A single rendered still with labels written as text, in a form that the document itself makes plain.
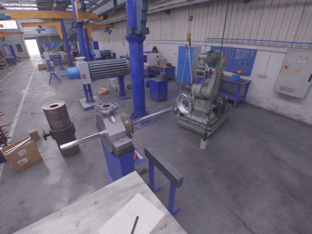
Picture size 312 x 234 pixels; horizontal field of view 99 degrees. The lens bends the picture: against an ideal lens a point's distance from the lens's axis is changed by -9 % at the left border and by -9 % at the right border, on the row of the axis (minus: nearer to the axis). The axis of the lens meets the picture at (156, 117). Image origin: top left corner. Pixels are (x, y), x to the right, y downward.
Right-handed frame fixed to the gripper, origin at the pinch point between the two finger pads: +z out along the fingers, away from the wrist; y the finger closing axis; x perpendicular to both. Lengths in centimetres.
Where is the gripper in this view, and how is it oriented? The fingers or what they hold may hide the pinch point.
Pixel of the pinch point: (199, 83)
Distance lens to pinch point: 331.0
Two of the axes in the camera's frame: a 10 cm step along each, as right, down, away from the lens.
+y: -7.4, -3.2, 5.9
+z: 0.0, 8.8, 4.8
